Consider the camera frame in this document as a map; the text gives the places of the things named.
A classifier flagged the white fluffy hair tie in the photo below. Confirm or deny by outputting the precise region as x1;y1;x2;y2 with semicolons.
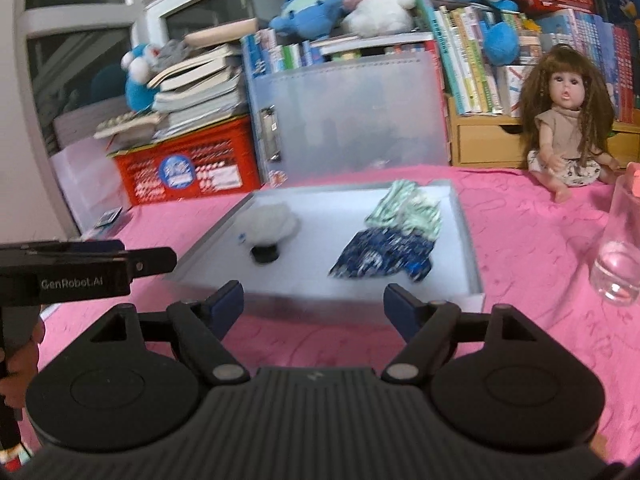
234;202;302;265

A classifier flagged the person's left hand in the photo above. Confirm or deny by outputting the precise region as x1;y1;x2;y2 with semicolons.
1;318;46;410

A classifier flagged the small dark card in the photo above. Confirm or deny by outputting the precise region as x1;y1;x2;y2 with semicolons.
94;207;122;229

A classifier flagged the blue patterned scrunchie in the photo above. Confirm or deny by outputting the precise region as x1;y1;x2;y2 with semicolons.
329;228;435;283

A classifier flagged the green striped scrunchie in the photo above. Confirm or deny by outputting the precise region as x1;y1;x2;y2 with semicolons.
364;180;442;242

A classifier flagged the white shallow cardboard box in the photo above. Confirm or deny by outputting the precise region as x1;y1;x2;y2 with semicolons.
168;180;485;314

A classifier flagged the pink bunny blanket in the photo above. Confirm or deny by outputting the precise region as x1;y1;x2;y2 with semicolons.
39;166;639;462

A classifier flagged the red plastic crate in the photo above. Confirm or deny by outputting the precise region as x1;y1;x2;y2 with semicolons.
112;115;262;206

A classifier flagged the clear glass mug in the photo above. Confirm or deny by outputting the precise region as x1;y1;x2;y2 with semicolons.
589;162;640;307

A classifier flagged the wooden drawer organizer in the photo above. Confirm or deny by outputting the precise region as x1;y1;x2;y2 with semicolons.
447;96;639;169

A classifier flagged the blue white plush left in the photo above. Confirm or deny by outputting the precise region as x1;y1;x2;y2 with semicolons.
120;44;160;113

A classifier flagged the stack of books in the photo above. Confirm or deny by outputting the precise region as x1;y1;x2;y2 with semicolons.
94;18;258;146

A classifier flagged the translucent clipboard folder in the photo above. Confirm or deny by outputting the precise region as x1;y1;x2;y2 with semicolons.
246;51;449;186

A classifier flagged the row of upright books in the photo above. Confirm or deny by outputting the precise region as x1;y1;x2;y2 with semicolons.
416;0;639;124

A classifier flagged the brown-haired baby doll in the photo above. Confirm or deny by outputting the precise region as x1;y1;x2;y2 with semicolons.
518;44;620;203

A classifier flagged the blue plush on books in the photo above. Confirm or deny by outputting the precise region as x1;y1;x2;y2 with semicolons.
269;0;344;41

